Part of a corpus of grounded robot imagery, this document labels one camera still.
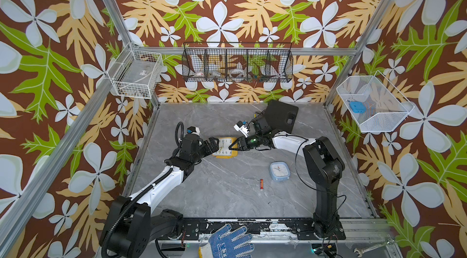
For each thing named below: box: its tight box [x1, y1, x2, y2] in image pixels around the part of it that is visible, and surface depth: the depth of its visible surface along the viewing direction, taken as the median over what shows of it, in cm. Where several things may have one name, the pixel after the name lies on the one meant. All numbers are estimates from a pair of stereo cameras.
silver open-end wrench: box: [353, 239, 396, 258], surface depth 72 cm
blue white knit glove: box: [200, 223, 255, 258], surface depth 72 cm
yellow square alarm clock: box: [211, 137, 239, 159], surface depth 92 cm
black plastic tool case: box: [263, 99, 299, 134], surface depth 113 cm
